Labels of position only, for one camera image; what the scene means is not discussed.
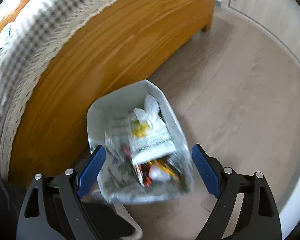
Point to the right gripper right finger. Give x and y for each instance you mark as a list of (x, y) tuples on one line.
[(245, 207)]

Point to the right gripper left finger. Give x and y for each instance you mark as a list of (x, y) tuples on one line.
[(52, 207)]

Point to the red snack wrapper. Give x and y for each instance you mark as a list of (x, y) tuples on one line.
[(142, 172)]

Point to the yellow snack wrapper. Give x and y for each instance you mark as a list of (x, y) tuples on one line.
[(165, 166)]

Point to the white paper package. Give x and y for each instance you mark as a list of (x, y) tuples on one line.
[(150, 142)]

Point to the white tissue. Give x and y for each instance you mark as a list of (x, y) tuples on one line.
[(150, 111)]

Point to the grey trash bin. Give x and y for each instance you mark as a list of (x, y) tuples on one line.
[(109, 121)]

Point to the grey slipper shoe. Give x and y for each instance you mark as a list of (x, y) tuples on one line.
[(123, 213)]

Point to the brown checkered bed cover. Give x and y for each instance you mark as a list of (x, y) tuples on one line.
[(27, 55)]

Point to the beige room door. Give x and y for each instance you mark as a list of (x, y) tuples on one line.
[(279, 19)]

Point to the wooden bed frame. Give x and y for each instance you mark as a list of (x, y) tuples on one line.
[(102, 67)]

